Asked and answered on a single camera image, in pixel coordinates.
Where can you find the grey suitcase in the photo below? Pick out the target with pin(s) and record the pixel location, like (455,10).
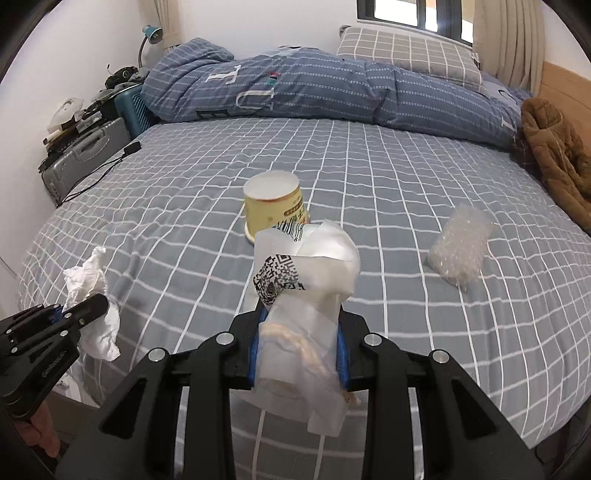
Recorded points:
(83,154)

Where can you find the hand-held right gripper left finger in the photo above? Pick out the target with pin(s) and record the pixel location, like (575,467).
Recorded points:
(256,353)

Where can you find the beige curtain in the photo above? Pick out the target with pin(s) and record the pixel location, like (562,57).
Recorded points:
(508,37)

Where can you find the white paper wrapper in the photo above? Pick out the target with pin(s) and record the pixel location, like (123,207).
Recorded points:
(304,277)

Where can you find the teal desk lamp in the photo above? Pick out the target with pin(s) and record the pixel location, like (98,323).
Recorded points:
(152,36)

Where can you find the teal suitcase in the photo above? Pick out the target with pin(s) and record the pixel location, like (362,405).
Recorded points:
(134,110)

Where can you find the clear bubble wrap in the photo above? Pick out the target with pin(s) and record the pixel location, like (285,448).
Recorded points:
(461,247)

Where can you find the yellow paper cup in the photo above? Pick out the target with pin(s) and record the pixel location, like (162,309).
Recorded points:
(274,203)

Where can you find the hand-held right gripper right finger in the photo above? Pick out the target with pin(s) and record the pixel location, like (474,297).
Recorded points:
(341,357)

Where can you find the dark framed window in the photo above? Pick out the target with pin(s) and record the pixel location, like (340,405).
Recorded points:
(415,14)

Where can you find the grey checked bed sheet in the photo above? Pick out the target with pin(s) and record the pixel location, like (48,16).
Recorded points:
(369,194)

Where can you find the grey checked pillow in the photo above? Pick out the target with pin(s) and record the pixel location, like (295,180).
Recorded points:
(415,53)

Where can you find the wooden headboard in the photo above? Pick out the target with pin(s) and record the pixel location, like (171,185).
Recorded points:
(568,81)

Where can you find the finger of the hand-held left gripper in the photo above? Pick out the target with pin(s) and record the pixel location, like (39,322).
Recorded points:
(54,314)
(90,310)

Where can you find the white cap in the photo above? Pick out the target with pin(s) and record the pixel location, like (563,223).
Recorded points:
(67,113)

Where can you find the black headphones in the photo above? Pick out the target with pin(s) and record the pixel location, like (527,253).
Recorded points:
(121,76)

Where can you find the person's left hand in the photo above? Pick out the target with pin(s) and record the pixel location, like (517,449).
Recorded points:
(41,429)

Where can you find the brown quilted jacket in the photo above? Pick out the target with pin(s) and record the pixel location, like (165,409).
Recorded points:
(558,143)

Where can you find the blue striped duvet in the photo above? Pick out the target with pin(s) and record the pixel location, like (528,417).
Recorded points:
(300,87)

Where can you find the white tissue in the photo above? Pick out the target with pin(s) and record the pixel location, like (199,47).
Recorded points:
(94,332)

